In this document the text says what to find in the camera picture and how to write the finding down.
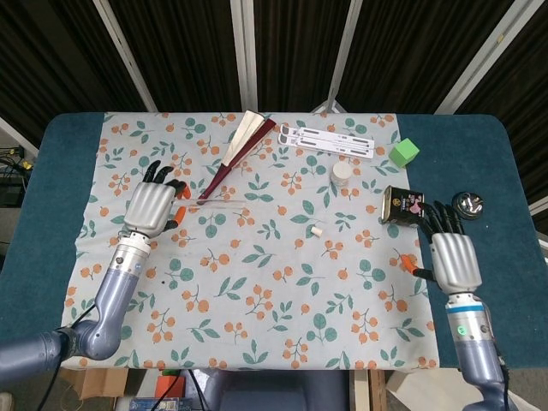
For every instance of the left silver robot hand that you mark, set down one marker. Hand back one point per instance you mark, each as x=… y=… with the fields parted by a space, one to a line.
x=147 y=205

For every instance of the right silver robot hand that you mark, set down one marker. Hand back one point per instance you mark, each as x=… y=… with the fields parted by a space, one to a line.
x=456 y=261

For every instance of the clear glass tube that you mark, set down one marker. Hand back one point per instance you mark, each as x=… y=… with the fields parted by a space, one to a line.
x=222 y=205

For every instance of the small white stopper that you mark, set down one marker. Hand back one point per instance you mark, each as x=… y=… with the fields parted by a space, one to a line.
x=317 y=231

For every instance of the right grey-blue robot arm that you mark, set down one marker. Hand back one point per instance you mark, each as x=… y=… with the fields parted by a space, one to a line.
x=471 y=355

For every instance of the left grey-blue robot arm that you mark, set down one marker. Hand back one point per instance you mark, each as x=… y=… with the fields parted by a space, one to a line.
x=111 y=299

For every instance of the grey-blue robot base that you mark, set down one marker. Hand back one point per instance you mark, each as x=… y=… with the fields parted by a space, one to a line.
x=278 y=391

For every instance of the metal call bell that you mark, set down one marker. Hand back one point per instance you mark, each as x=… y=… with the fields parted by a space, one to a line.
x=468 y=204

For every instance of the black luncheon meat can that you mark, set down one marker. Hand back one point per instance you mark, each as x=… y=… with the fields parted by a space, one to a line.
x=402 y=205

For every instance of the dark red folding fan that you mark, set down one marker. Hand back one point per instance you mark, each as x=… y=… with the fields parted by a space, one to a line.
x=240 y=150

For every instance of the teal table cover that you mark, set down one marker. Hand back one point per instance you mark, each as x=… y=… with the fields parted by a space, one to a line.
x=471 y=150

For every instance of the green cube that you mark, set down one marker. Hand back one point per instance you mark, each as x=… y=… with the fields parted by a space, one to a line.
x=403 y=153

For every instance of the orange fruit print tablecloth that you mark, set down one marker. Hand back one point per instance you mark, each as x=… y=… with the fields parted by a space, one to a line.
x=265 y=278

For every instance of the small white jar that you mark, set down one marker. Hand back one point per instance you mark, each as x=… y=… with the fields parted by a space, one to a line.
x=341 y=173

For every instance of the wooden board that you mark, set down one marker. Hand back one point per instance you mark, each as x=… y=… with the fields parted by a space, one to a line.
x=368 y=391

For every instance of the orange box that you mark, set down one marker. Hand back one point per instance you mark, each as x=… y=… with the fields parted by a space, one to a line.
x=169 y=385

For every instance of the brown cardboard box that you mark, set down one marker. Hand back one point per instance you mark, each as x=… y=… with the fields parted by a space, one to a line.
x=103 y=383

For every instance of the blue printed box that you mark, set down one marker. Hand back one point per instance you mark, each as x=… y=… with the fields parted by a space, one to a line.
x=160 y=404

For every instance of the white frame post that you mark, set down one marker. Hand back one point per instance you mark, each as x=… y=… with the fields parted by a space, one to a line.
x=479 y=60
x=245 y=55
x=128 y=60
x=342 y=60

